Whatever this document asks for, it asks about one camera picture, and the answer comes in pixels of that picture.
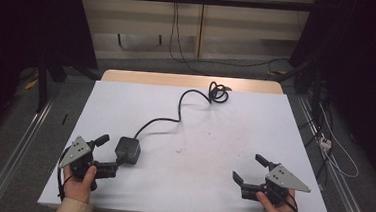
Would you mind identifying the left hand-held gripper cable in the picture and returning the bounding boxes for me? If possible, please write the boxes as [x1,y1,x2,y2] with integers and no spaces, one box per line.
[54,146,76,202]

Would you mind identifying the hand-held gripper cable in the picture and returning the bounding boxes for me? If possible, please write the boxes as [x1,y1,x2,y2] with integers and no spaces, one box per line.
[281,196,303,212]
[54,146,76,202]

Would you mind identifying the white power strip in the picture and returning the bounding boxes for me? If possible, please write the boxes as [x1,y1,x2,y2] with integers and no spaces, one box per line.
[318,135,333,156]

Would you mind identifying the right hand-held gripper cable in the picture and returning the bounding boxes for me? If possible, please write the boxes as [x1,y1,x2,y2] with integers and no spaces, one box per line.
[281,196,303,212]

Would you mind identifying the aluminium floor rail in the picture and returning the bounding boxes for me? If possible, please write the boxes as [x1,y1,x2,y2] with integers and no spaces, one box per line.
[0,90,60,212]
[289,95,376,212]

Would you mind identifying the yellow floor tape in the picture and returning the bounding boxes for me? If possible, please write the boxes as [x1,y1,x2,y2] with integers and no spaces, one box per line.
[24,71,40,91]

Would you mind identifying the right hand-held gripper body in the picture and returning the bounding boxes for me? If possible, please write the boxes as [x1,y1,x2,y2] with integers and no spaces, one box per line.
[239,160,313,209]

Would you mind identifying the black power adapter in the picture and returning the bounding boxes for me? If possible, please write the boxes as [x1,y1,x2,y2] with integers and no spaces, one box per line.
[113,135,143,166]

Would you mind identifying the person's left hand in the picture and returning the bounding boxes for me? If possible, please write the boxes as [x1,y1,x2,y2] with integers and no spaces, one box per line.
[61,163,99,205]

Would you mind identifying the white floor cable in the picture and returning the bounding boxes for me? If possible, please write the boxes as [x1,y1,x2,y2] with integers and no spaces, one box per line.
[313,102,364,180]

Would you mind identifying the black curtain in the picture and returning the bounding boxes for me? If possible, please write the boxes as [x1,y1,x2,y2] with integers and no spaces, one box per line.
[0,0,103,167]
[280,0,376,192]

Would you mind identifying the white table cover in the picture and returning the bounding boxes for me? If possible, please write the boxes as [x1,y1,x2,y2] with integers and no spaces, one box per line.
[37,76,341,212]

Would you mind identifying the black metal stand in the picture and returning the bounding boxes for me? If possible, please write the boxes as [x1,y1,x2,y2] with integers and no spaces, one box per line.
[33,49,69,115]

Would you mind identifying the black hanging wall cables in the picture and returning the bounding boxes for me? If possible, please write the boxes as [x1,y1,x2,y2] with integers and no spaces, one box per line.
[166,2,294,81]

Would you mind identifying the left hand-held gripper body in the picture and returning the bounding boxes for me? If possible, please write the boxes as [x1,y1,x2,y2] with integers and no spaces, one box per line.
[57,134,122,183]

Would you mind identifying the black adapter cable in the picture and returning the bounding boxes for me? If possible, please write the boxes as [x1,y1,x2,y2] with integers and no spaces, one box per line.
[134,75,234,147]

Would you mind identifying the person's right hand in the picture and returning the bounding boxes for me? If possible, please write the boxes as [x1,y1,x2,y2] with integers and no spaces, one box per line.
[254,186,299,212]

